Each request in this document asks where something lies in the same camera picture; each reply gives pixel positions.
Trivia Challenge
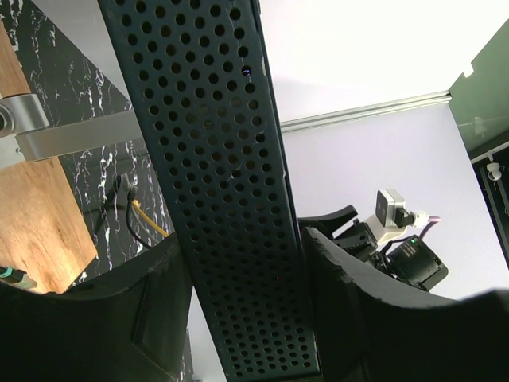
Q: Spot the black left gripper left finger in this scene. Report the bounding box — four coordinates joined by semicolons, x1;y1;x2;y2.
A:
1;236;192;381

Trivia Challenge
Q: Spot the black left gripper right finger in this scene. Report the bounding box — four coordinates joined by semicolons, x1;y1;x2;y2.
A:
302;228;508;381

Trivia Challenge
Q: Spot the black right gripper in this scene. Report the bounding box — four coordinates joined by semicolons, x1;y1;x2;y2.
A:
297;205;383;270

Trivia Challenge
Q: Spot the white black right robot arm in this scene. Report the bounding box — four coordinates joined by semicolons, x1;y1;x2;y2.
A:
298;205;449;291

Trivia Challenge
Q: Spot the wooden board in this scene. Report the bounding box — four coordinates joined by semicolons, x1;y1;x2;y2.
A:
1;31;97;293

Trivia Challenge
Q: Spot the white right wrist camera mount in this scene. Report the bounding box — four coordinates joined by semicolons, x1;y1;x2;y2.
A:
364;215;412;246

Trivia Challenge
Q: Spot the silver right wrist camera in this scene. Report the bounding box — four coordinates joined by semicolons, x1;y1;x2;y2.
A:
375;189;415;228

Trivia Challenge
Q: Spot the black fibre cable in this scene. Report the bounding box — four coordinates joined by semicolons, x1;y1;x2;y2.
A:
0;267;37;290

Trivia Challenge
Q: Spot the right aluminium frame post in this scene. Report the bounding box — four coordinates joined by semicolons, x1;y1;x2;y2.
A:
280;91;452;133

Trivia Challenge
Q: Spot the dark grey network switch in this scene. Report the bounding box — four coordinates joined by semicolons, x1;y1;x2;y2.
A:
99;1;320;381

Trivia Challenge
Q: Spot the metal bracket stand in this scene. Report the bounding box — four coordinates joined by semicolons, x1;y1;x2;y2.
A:
1;94;142;166

